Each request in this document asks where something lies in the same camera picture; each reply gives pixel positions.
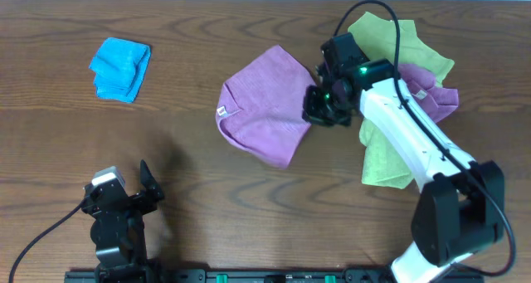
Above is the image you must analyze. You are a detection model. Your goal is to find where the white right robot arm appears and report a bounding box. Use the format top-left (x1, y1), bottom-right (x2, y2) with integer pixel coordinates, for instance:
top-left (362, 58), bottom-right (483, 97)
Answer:
top-left (303, 60), bottom-right (514, 282)

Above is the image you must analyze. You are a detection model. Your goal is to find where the green cloth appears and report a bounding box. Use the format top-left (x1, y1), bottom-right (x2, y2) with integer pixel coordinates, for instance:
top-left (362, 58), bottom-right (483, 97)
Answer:
top-left (348, 12), bottom-right (455, 87)
top-left (359, 119), bottom-right (413, 189)

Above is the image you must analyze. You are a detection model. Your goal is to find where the purple microfiber cloth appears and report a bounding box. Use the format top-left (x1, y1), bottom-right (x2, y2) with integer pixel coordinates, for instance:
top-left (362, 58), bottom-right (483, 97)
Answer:
top-left (215, 45), bottom-right (314, 168)

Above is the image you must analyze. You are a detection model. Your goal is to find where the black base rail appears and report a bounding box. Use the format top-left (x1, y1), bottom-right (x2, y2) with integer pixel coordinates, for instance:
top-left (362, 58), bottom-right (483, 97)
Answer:
top-left (64, 267), bottom-right (486, 283)

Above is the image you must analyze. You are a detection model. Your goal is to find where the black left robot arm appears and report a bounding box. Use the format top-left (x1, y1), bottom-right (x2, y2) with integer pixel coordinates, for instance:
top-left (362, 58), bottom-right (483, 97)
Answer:
top-left (81, 160), bottom-right (164, 282)

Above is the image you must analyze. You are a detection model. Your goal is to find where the upper green cloth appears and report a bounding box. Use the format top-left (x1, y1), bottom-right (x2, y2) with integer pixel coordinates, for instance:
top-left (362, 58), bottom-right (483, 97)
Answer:
top-left (348, 12), bottom-right (455, 87)

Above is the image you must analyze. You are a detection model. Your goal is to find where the lower green cloth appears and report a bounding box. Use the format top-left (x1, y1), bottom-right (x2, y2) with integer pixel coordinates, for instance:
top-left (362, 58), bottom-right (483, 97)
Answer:
top-left (359, 119), bottom-right (413, 189)

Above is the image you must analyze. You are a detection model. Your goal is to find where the folded blue cloth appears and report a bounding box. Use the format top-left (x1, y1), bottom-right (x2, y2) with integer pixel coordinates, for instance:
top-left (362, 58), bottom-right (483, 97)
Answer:
top-left (89, 37), bottom-right (151, 103)

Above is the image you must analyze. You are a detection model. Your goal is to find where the crumpled purple cloth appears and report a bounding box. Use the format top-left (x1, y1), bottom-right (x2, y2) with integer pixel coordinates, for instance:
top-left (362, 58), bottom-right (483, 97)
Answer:
top-left (397, 64), bottom-right (459, 123)

